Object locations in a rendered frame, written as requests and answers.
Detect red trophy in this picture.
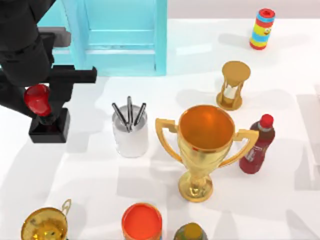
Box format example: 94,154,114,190
23,83,71,144

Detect gold hourglass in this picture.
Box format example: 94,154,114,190
215,60,252,112

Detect striped colourful bottle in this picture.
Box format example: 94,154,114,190
248,7,276,51

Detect large gold trophy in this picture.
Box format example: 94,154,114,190
155,104,260,203

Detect pale grey rounded box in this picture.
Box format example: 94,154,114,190
37,26,72,49

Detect dark red bottle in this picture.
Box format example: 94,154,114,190
238,113,276,175

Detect white pen cup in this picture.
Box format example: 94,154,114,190
112,104,149,159

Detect green bottle with yellow cap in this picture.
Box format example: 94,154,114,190
172,222,210,240

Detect black pen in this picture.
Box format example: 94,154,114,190
126,95,134,131
133,102,147,127
111,102,132,133

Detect small gold trophy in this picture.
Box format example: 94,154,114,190
20,198,73,240

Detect light blue rack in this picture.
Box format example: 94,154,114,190
36,0,168,77

